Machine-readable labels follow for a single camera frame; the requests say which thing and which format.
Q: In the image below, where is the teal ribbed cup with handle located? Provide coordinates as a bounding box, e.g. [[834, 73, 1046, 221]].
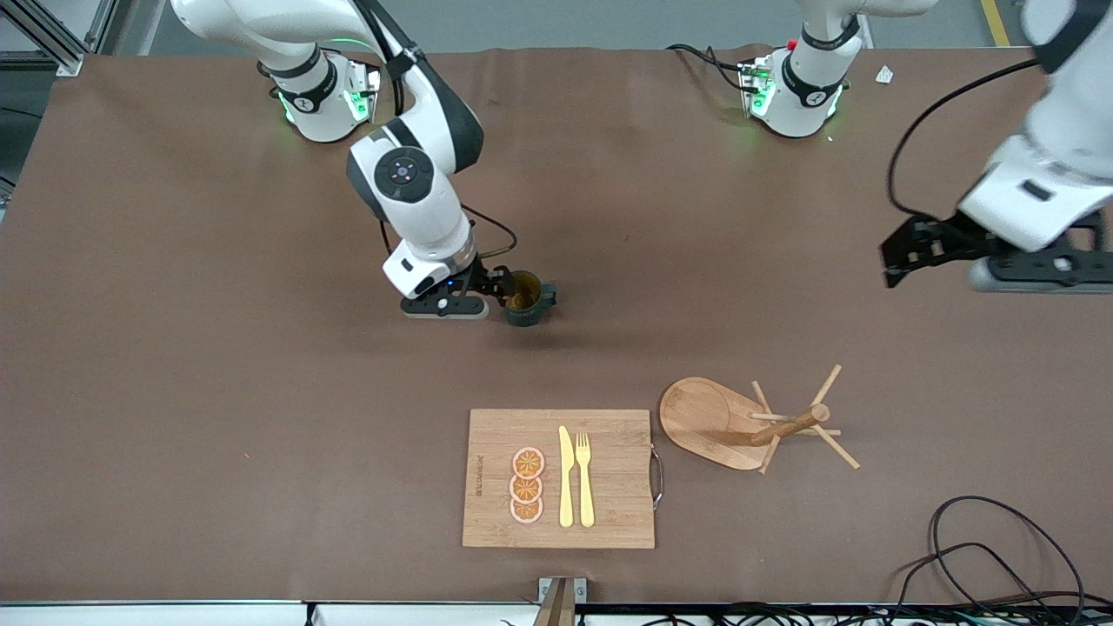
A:
[[504, 271, 557, 328]]

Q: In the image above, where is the yellow plastic knife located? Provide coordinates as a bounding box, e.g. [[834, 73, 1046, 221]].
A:
[[558, 425, 576, 529]]

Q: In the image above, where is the yellow plastic fork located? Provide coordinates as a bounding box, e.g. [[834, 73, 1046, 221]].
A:
[[575, 432, 596, 529]]

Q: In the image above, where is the bamboo cutting board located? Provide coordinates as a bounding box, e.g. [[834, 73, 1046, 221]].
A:
[[462, 409, 664, 549]]

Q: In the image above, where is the wooden mug tree stand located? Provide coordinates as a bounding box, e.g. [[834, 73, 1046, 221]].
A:
[[658, 364, 861, 475]]

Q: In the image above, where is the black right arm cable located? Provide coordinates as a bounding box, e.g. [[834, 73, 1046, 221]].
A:
[[378, 204, 518, 262]]

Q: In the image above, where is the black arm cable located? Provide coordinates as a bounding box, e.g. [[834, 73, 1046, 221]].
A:
[[886, 57, 1044, 220], [378, 204, 518, 262]]

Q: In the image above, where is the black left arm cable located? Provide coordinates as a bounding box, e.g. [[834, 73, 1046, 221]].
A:
[[886, 57, 1044, 220]]

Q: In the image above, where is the black left base cable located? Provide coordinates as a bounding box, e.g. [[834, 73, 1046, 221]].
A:
[[665, 43, 753, 92]]

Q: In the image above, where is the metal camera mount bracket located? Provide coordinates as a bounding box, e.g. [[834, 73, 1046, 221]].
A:
[[538, 576, 587, 626]]

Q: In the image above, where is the black cable bundle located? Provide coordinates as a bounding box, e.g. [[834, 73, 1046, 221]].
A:
[[643, 603, 1113, 626]]

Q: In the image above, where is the aluminium frame profile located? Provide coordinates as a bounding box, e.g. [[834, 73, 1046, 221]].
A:
[[0, 0, 118, 77]]

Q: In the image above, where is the white table edge rail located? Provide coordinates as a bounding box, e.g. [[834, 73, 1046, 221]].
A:
[[0, 598, 723, 626]]

